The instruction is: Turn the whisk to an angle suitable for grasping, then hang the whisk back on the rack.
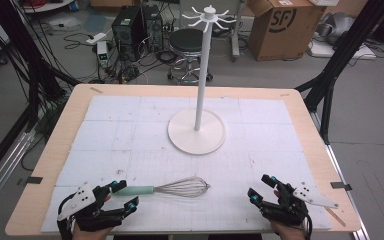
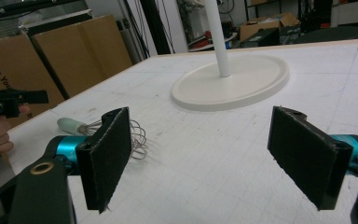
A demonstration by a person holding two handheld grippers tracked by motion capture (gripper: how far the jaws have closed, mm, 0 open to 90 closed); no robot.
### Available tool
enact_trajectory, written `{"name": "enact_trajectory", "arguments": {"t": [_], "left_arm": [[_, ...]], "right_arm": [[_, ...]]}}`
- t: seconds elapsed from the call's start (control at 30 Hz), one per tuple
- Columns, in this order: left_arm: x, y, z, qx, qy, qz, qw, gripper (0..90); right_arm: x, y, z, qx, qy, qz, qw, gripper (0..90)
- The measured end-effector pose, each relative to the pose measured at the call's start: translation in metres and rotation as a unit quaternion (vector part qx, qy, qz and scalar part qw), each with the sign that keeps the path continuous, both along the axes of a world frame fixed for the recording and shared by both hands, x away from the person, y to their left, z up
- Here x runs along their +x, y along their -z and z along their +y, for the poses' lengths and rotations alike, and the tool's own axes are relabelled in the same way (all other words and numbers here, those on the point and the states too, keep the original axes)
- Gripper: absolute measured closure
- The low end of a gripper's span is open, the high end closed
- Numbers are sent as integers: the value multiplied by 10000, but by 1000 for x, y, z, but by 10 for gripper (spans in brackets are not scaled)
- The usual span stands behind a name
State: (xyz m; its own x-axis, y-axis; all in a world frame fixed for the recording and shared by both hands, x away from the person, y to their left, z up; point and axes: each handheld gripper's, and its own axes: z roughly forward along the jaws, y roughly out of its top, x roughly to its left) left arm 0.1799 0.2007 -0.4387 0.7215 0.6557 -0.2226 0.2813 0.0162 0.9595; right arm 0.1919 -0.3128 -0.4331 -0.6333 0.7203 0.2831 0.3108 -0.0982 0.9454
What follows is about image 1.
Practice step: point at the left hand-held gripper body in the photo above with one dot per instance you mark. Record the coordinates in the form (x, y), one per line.
(86, 213)

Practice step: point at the grey metal stand post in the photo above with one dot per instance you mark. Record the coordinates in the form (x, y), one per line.
(236, 40)

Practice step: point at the white power supply unit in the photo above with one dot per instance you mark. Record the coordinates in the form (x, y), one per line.
(102, 53)

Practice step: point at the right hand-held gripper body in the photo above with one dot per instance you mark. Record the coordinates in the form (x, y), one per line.
(286, 208)

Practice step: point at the black round stool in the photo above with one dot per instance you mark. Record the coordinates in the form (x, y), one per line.
(185, 40)

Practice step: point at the grey bag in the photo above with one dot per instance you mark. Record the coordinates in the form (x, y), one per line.
(336, 25)

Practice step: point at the slim black computer tower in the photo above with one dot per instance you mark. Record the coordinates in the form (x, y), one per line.
(153, 26)

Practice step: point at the aluminium rail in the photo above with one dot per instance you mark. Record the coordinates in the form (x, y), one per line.
(3, 173)
(343, 180)

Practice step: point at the person's right hand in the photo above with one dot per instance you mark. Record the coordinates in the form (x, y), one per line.
(286, 231)

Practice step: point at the thin wooden stick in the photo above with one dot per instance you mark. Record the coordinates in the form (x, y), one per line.
(335, 216)

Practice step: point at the black tape strip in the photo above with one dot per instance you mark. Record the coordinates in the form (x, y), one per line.
(340, 186)
(34, 180)

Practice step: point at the white grid mat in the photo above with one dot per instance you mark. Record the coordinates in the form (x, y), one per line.
(146, 150)

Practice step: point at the black metal frame stand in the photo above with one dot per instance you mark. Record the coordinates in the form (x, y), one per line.
(30, 50)
(343, 50)

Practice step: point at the large black computer tower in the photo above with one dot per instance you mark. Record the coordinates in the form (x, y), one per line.
(126, 30)

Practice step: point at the white hook stand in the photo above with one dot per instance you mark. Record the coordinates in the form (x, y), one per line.
(196, 136)

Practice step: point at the flat white board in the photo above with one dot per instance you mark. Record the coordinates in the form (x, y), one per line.
(326, 50)

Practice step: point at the white power strip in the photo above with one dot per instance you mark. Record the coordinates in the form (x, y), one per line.
(96, 38)

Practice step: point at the brown cardboard box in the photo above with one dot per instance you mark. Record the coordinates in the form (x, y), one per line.
(280, 36)

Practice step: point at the person's left hand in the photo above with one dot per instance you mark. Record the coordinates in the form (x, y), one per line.
(87, 235)

